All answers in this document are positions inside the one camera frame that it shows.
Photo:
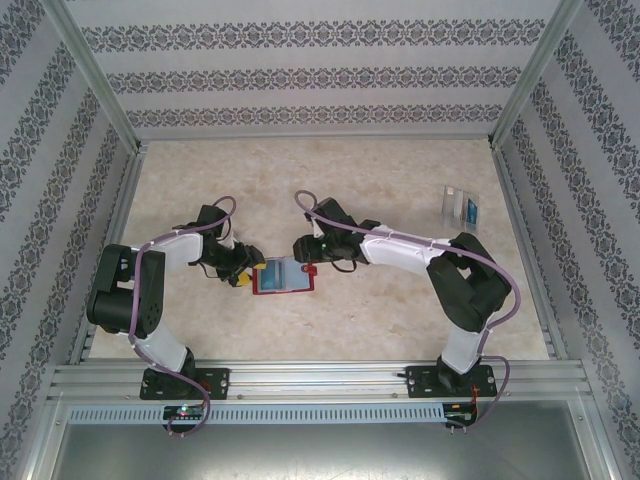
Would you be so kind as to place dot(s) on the red card holder wallet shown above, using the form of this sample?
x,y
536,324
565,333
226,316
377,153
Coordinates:
x,y
292,275

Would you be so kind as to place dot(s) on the clear acrylic card stand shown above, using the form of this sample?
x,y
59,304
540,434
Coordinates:
x,y
452,210

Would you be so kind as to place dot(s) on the grey credit card stack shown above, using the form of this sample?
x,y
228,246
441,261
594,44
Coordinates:
x,y
451,190

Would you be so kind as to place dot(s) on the blue white credit card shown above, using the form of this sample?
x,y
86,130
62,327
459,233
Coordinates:
x,y
471,212

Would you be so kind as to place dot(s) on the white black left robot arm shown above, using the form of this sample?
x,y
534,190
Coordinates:
x,y
175,247

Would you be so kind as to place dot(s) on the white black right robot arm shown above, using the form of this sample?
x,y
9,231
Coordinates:
x,y
400,247

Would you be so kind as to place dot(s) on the grey metal shelf panel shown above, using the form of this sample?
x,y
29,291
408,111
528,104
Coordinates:
x,y
320,455

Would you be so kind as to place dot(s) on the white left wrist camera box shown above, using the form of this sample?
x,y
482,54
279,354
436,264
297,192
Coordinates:
x,y
228,242

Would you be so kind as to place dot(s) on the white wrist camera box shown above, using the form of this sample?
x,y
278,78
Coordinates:
x,y
317,229
228,242

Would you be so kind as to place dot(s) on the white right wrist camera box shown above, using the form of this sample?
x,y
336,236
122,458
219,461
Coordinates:
x,y
317,229

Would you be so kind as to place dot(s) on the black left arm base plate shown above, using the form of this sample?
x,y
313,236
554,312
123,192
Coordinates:
x,y
217,382

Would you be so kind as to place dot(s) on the aluminium back rail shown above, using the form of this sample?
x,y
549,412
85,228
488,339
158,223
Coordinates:
x,y
320,136

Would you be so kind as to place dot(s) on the aluminium side rail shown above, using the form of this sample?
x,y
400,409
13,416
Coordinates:
x,y
515,200
117,225

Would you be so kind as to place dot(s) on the aluminium mounting rail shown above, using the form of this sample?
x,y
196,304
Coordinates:
x,y
320,380

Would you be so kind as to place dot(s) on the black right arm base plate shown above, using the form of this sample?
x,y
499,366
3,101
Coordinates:
x,y
417,385

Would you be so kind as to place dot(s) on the aluminium frame post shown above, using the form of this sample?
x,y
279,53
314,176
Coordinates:
x,y
95,75
530,75

